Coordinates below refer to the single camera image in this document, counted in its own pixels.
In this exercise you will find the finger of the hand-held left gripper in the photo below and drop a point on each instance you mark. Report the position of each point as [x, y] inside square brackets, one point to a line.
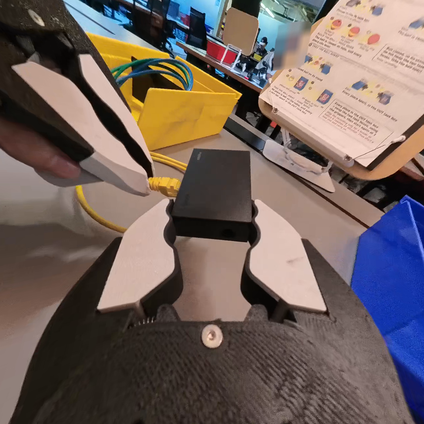
[109, 96]
[76, 112]

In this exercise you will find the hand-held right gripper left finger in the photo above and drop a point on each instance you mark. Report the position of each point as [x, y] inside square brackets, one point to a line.
[139, 258]

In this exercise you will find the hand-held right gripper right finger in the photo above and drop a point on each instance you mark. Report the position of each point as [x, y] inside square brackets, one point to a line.
[285, 265]

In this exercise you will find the yellow plastic bin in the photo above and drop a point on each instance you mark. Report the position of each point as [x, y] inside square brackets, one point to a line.
[185, 112]

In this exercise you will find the black network switch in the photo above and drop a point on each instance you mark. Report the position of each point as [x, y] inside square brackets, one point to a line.
[215, 185]

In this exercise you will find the person's left hand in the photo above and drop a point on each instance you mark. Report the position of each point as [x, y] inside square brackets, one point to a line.
[39, 155]

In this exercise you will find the white stand base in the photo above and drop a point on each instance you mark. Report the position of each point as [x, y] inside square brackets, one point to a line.
[298, 162]

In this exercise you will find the blue plastic bin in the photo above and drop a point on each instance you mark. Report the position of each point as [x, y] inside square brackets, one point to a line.
[391, 281]

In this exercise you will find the black office chair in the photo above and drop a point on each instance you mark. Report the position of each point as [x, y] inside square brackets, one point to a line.
[197, 28]

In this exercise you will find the red plastic bin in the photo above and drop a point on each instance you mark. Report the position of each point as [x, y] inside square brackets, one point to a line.
[215, 49]

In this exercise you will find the clear acrylic holder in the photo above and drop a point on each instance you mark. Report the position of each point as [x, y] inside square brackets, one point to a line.
[232, 54]

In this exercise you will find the wooden office desk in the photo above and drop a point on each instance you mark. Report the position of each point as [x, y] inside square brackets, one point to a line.
[240, 78]

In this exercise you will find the black desk edge bar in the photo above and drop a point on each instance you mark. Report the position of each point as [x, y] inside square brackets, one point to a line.
[245, 131]

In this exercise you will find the rounded wooden board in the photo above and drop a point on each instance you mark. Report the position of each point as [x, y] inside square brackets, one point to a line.
[240, 29]

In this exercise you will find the printed instruction sheet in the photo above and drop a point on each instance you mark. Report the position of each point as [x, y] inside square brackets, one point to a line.
[357, 66]

